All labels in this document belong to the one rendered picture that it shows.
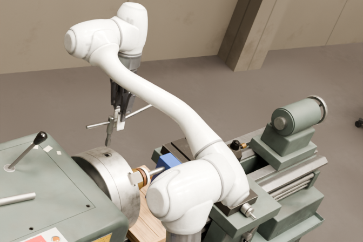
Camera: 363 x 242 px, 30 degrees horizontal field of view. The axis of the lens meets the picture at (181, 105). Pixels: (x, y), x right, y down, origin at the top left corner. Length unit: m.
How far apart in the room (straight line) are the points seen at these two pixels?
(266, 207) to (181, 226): 1.10
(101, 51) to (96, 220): 0.51
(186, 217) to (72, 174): 0.53
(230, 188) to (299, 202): 1.55
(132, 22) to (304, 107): 1.33
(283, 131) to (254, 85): 2.40
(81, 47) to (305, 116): 1.47
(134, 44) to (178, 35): 3.25
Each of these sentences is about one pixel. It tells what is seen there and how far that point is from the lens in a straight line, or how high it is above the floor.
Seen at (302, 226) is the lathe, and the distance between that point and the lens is 3.55.
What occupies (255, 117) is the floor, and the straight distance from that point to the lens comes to 5.19.
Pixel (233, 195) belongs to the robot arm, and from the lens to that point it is 1.93.
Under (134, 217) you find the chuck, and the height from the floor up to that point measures 1.09.
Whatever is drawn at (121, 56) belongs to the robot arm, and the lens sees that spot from 2.18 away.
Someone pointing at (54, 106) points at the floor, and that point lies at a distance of 4.61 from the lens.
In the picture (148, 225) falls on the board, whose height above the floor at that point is 0.88.
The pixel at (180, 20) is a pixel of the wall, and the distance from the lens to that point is 5.31.
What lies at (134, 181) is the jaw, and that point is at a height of 1.20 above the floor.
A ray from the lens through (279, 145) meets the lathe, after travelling 3.24.
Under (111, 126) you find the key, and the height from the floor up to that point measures 1.35.
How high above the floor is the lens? 2.73
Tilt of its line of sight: 33 degrees down
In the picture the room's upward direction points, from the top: 20 degrees clockwise
